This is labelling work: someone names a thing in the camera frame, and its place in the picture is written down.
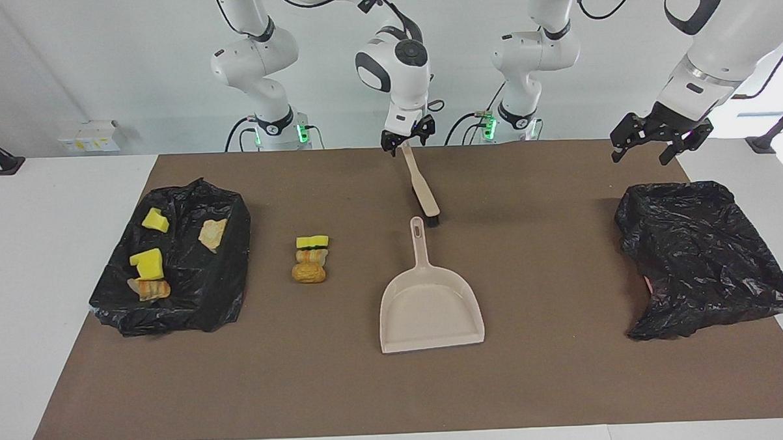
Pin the beige plastic dustpan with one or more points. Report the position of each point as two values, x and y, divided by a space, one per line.
430 310

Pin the brown round bread toy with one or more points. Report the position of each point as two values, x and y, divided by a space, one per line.
309 273

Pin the striped croissant toy piece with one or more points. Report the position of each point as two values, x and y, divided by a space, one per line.
213 233
311 255
152 290

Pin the beige hand brush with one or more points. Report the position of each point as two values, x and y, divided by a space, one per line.
423 193

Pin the brown table mat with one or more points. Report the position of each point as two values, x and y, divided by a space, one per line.
397 389

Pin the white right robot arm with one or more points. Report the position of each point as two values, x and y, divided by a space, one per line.
255 55

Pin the yellow green sponge piece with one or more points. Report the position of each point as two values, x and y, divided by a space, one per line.
155 220
147 263
312 240

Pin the white wall power box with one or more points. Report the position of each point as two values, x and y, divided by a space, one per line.
89 136

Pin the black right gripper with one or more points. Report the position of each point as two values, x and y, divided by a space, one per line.
406 129

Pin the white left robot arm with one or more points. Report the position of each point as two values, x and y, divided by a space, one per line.
535 45

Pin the black bag lined bin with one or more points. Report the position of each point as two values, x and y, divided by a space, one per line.
192 298
705 261

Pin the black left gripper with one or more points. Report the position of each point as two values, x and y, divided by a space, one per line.
662 127

